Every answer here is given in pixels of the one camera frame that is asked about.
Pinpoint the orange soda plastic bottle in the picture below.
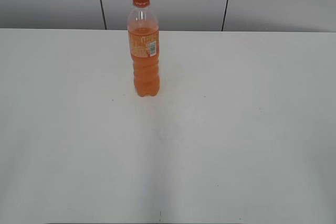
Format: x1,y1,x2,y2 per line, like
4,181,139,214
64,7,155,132
127,5,160,97

